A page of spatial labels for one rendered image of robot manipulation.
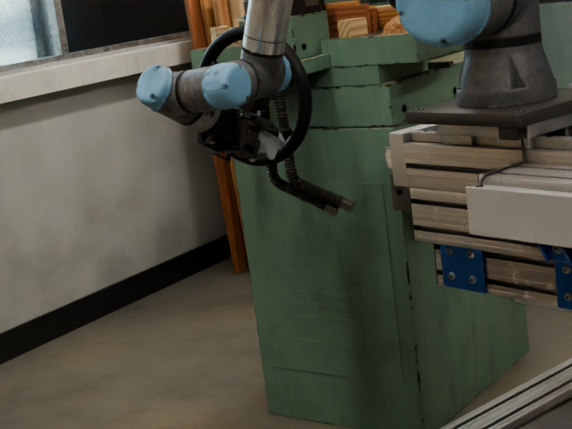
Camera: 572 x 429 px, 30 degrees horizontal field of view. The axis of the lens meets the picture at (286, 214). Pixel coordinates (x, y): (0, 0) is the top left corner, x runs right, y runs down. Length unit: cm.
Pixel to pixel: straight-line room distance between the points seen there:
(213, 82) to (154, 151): 207
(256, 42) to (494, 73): 46
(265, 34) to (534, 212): 64
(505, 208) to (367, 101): 83
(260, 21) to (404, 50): 44
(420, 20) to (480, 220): 29
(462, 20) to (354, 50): 80
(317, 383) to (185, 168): 159
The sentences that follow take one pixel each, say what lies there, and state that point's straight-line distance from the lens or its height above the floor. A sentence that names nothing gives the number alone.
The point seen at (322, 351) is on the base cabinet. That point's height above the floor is 19.
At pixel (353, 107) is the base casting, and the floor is 75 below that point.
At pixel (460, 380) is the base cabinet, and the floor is 7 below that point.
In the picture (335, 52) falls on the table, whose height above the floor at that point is 87.
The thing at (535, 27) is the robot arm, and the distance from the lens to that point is 164.
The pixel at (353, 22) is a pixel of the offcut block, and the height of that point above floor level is 93.
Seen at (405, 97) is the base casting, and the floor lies 76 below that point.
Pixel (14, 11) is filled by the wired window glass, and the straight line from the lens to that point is 353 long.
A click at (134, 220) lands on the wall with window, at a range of 376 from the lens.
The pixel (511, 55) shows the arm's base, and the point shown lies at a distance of 161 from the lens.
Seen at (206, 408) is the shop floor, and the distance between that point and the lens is 276.
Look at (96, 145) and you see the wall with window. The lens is 363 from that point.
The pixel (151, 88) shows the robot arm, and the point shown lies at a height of 89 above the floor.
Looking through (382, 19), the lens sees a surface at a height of 92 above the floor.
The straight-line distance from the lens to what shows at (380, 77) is 224.
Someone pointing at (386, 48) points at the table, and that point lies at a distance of 221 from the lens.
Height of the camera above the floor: 105
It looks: 13 degrees down
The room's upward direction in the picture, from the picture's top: 7 degrees counter-clockwise
